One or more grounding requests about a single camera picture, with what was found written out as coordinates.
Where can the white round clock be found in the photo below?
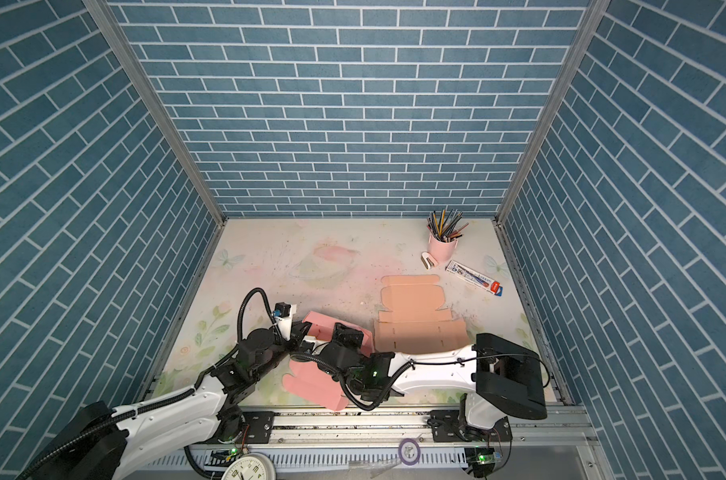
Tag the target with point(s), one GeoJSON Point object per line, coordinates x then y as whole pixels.
{"type": "Point", "coordinates": [255, 466]}

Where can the orange flat paper box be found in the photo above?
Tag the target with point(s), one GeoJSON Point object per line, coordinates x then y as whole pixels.
{"type": "Point", "coordinates": [415, 319]}

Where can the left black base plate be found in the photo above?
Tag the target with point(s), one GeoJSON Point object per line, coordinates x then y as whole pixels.
{"type": "Point", "coordinates": [253, 427]}

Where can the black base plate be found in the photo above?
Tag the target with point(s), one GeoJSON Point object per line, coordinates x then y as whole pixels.
{"type": "Point", "coordinates": [253, 427]}
{"type": "Point", "coordinates": [450, 425]}

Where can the aluminium mounting rail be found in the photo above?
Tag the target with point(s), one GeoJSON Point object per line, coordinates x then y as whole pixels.
{"type": "Point", "coordinates": [312, 428]}

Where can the coloured pencils bundle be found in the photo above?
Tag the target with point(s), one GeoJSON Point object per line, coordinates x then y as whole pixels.
{"type": "Point", "coordinates": [446, 225]}

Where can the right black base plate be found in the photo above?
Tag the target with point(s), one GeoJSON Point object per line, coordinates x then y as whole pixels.
{"type": "Point", "coordinates": [450, 425]}

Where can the pink paper box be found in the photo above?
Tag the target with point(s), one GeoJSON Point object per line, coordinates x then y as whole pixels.
{"type": "Point", "coordinates": [308, 381]}

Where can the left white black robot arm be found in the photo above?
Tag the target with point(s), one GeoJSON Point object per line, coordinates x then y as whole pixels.
{"type": "Point", "coordinates": [102, 442]}

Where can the white toothpaste tube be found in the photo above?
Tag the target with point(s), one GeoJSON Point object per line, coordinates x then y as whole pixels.
{"type": "Point", "coordinates": [475, 278]}

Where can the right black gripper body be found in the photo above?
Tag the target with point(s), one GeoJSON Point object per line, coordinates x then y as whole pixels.
{"type": "Point", "coordinates": [349, 340]}

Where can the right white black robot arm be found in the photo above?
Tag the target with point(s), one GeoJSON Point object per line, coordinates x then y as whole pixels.
{"type": "Point", "coordinates": [498, 378]}

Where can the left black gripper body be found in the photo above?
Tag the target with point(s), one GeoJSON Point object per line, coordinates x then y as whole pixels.
{"type": "Point", "coordinates": [278, 350]}

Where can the pink pencil cup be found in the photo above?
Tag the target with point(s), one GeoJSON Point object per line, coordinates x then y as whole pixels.
{"type": "Point", "coordinates": [441, 251]}

